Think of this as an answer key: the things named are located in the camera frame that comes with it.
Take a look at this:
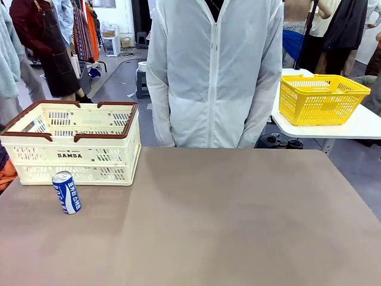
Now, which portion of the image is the black stand pole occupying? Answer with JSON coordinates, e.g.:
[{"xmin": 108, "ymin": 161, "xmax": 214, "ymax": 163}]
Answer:
[{"xmin": 293, "ymin": 0, "xmax": 318, "ymax": 71}]

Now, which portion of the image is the black wheeled base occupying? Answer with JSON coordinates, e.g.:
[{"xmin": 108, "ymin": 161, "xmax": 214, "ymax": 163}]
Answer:
[{"xmin": 266, "ymin": 133, "xmax": 304, "ymax": 150}]

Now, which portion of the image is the dark stool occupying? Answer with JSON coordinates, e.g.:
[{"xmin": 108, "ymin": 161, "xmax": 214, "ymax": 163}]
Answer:
[{"xmin": 136, "ymin": 31, "xmax": 149, "ymax": 50}]

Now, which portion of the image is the white small cabinet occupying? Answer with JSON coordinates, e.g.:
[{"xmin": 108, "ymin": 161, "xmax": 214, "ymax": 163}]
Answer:
[{"xmin": 102, "ymin": 23, "xmax": 121, "ymax": 58}]

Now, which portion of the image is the orange hanging garment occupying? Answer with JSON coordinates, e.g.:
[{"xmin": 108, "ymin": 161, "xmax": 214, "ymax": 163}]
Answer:
[{"xmin": 85, "ymin": 2, "xmax": 101, "ymax": 62}]

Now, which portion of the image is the orange cloth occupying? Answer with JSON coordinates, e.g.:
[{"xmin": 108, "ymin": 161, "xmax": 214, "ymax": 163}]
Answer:
[{"xmin": 0, "ymin": 139, "xmax": 19, "ymax": 193}]

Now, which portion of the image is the grey plastic stool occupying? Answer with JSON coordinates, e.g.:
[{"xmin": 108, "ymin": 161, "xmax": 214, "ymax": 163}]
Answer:
[{"xmin": 135, "ymin": 67, "xmax": 151, "ymax": 99}]

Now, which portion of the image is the white side table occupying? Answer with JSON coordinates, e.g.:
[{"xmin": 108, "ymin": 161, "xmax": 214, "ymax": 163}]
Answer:
[{"xmin": 271, "ymin": 67, "xmax": 381, "ymax": 156}]

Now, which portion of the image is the mannequin with blue skirt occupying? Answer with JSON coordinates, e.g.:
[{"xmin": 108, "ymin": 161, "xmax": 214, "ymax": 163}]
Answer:
[{"xmin": 282, "ymin": 0, "xmax": 332, "ymax": 70}]

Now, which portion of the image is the blue white drink can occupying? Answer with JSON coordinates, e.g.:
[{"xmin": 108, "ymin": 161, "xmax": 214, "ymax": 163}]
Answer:
[{"xmin": 51, "ymin": 170, "xmax": 83, "ymax": 215}]

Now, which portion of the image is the mannequin with maroon shirt apron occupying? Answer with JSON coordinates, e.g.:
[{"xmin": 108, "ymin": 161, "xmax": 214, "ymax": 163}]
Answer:
[{"xmin": 8, "ymin": 0, "xmax": 82, "ymax": 100}]

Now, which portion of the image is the black hanging garment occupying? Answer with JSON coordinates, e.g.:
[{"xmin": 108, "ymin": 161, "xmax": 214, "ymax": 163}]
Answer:
[{"xmin": 323, "ymin": 0, "xmax": 370, "ymax": 77}]

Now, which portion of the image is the brown garment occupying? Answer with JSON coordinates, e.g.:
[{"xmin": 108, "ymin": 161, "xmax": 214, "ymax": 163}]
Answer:
[{"xmin": 364, "ymin": 40, "xmax": 381, "ymax": 77}]

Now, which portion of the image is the cream hanging garment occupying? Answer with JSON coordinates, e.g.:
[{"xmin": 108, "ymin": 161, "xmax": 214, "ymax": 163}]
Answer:
[{"xmin": 309, "ymin": 0, "xmax": 342, "ymax": 38}]

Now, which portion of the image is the person's left forearm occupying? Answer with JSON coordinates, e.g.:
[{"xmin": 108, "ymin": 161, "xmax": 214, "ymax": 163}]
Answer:
[{"xmin": 238, "ymin": 77, "xmax": 282, "ymax": 148}]

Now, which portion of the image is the person in white jacket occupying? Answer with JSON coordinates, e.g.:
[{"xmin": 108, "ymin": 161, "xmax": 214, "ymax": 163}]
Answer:
[{"xmin": 145, "ymin": 0, "xmax": 284, "ymax": 149}]

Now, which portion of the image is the light blue fuzzy garment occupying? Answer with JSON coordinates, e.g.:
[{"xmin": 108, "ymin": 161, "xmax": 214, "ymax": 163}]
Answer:
[{"xmin": 0, "ymin": 4, "xmax": 29, "ymax": 101}]

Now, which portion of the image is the cream basket with brown handles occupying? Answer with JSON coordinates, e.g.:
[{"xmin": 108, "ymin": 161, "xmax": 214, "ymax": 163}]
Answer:
[{"xmin": 0, "ymin": 100, "xmax": 142, "ymax": 187}]

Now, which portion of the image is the person's right forearm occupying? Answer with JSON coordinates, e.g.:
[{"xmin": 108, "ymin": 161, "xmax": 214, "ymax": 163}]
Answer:
[{"xmin": 145, "ymin": 74, "xmax": 176, "ymax": 147}]

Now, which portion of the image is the light blue shirt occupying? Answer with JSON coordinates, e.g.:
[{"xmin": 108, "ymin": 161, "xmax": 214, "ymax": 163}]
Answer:
[{"xmin": 52, "ymin": 0, "xmax": 75, "ymax": 45}]

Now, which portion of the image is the striped patterned garment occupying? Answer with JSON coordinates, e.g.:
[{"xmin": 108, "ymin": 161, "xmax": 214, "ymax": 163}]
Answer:
[{"xmin": 73, "ymin": 0, "xmax": 93, "ymax": 62}]

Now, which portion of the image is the yellow plastic shopping basket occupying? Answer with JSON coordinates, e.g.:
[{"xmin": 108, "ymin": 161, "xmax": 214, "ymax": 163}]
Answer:
[{"xmin": 279, "ymin": 73, "xmax": 371, "ymax": 127}]

